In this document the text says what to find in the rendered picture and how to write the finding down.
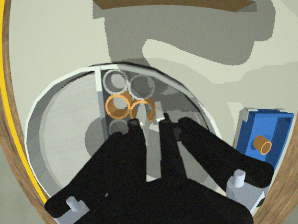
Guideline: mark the blue crate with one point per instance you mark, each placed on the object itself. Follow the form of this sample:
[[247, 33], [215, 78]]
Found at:
[[276, 130]]

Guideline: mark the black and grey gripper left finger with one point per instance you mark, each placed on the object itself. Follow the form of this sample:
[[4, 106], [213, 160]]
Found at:
[[93, 181]]

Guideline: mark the bronze bushing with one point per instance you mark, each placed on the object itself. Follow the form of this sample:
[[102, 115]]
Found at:
[[115, 112], [150, 115], [262, 144]]

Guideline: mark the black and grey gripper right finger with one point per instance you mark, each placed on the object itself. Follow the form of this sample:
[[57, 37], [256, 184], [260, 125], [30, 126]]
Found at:
[[245, 179]]

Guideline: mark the grey metal bushing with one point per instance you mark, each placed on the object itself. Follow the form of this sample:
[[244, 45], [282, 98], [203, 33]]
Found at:
[[114, 128], [109, 87], [140, 96]]

